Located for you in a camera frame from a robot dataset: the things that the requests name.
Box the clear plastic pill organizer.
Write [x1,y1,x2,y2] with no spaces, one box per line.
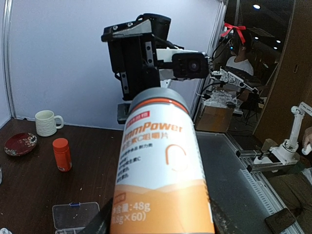
[52,202,100,234]

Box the red floral saucer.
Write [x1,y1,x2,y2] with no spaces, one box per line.
[4,133,38,156]

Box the cream ribbed ceramic mug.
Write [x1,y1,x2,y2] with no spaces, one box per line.
[35,110,64,137]

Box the seated person in background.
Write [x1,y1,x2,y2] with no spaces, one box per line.
[226,30,254,76]

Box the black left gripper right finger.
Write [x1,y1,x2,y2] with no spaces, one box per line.
[210,198,244,234]

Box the aluminium frame post right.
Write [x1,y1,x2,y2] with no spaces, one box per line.
[0,0,16,127]

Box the cardboard box in background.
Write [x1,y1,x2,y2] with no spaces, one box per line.
[195,106,234,133]

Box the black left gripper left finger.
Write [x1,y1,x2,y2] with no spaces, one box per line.
[79,198,113,234]

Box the grey capped vitamin bottle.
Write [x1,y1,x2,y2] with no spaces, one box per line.
[110,87,215,234]

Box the orange pill bottle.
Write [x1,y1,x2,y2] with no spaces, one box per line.
[52,138,72,172]

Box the red ribbon bow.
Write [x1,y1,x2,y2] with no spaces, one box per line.
[220,22,246,45]

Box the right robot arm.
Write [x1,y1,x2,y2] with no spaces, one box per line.
[101,13,184,124]

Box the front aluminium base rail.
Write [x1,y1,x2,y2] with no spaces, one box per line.
[197,131,305,234]

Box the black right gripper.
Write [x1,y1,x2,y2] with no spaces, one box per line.
[101,19,160,124]

